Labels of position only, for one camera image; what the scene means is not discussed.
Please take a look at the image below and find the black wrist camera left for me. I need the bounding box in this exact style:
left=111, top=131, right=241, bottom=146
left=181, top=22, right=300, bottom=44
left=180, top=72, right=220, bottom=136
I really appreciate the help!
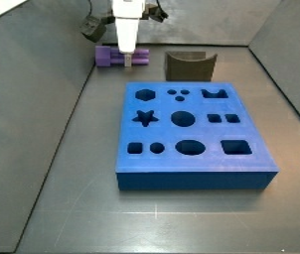
left=79, top=16, right=114, bottom=43

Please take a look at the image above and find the purple three prong object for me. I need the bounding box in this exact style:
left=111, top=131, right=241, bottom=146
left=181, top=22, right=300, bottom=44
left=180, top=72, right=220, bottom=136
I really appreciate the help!
left=95, top=46, right=150, bottom=67

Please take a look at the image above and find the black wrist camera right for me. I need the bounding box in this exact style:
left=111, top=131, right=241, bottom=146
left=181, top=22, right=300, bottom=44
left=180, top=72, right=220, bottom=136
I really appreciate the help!
left=142, top=4, right=169, bottom=23

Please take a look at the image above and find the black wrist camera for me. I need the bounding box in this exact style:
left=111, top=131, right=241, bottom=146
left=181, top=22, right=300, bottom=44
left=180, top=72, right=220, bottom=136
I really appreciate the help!
left=142, top=4, right=169, bottom=23
left=79, top=16, right=114, bottom=43

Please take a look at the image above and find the blue foam shape board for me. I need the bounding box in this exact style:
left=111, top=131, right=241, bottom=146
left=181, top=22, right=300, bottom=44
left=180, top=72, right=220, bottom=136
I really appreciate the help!
left=115, top=81, right=279, bottom=191

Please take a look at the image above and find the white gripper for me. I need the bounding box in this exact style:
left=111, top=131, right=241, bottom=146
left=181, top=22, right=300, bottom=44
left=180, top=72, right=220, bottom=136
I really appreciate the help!
left=111, top=0, right=145, bottom=67

